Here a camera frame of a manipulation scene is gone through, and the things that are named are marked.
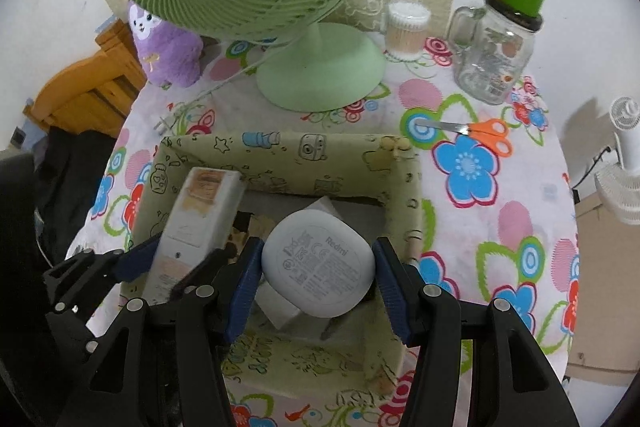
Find glass jar green lid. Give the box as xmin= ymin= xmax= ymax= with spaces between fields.
xmin=446 ymin=0 xmax=544 ymax=105

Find cotton swab container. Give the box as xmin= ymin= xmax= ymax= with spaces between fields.
xmin=385 ymin=0 xmax=431 ymax=62

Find white square adapter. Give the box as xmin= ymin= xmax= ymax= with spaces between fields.
xmin=255 ymin=281 xmax=302 ymax=329

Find black clothing pile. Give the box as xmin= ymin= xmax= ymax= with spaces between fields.
xmin=35 ymin=127 xmax=115 ymax=265

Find wooden chair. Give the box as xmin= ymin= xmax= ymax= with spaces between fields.
xmin=23 ymin=20 xmax=146 ymax=138

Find white floor fan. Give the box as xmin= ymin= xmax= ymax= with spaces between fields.
xmin=594 ymin=96 xmax=640 ymax=225

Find round beige hedgehog tin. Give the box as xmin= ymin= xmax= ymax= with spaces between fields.
xmin=226 ymin=211 xmax=276 ymax=259

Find long white product box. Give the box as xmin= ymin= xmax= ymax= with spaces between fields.
xmin=142 ymin=168 xmax=245 ymax=306

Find floral tablecloth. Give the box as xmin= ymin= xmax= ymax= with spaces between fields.
xmin=70 ymin=38 xmax=579 ymax=426

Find purple plush bunny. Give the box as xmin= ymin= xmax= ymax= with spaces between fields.
xmin=128 ymin=1 xmax=204 ymax=88

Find yellow patterned storage box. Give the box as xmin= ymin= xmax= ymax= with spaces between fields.
xmin=132 ymin=132 xmax=425 ymax=398

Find white earbuds case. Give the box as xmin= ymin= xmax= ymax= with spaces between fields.
xmin=262 ymin=208 xmax=375 ymax=319

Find white fan power cord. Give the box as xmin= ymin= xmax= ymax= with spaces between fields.
xmin=152 ymin=51 xmax=281 ymax=138

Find orange handled scissors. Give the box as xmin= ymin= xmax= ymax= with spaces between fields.
xmin=416 ymin=118 xmax=513 ymax=157

